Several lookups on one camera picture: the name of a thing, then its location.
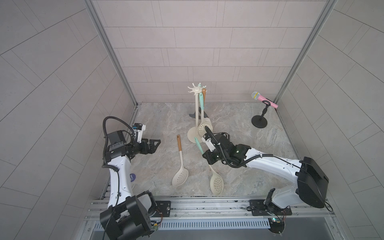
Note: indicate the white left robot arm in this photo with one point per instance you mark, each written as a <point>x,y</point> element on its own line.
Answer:
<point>127,216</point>

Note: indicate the pink toy microphone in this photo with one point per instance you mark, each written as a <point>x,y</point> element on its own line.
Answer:
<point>259,97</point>

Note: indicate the cream skimmer green handle bottom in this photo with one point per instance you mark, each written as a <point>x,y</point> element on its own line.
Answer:
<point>216,183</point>

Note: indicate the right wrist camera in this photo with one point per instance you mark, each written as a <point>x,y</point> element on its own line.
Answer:
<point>208,141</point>

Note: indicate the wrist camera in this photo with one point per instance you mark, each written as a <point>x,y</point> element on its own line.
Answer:
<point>138,130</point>
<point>208,141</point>

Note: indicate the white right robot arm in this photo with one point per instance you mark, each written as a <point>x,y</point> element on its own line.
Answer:
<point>309,182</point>

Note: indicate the black microphone stand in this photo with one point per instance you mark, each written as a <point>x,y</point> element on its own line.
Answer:
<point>260,121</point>

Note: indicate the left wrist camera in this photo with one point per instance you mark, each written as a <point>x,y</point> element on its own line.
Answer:
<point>138,130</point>

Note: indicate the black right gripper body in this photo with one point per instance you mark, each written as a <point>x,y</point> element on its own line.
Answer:
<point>215,155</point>

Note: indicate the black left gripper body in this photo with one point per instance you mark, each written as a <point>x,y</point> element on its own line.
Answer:
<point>140,148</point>

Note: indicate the cream skimmer green handle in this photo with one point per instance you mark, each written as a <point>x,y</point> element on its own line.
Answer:
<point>216,183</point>
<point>204,123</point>

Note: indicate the blue round sticker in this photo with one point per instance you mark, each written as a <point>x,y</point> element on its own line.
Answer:
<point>132,177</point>

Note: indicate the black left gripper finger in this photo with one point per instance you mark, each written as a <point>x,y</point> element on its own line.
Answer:
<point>152,149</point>
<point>154,143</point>

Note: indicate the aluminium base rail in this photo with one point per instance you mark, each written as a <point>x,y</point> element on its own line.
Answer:
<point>215,208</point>

